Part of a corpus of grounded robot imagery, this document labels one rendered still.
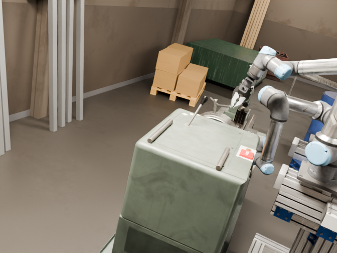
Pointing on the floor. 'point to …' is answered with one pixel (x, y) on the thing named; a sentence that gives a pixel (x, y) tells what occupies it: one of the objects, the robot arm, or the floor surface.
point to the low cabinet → (224, 61)
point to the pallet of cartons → (179, 74)
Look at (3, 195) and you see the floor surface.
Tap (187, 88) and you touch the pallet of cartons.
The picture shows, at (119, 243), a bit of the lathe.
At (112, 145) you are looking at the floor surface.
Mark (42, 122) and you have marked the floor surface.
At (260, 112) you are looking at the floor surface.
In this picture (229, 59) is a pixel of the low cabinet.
